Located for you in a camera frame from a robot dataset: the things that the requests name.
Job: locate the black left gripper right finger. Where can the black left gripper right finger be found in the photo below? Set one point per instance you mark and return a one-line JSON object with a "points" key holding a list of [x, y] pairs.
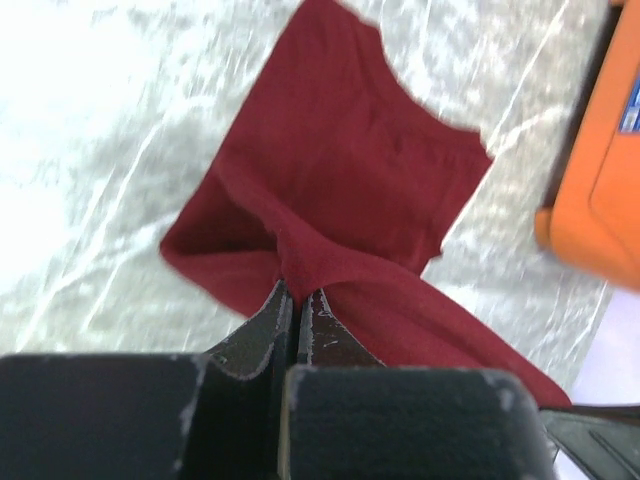
{"points": [[345, 416]]}

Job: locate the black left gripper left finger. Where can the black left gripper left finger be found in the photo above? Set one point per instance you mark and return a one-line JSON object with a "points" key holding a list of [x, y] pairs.
{"points": [[210, 415]]}

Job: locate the dark maroon t shirt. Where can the dark maroon t shirt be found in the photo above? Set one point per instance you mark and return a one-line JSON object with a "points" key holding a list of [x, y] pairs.
{"points": [[332, 178]]}

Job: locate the orange plastic laundry basket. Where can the orange plastic laundry basket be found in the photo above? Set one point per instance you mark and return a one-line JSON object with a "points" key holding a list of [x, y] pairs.
{"points": [[589, 217]]}

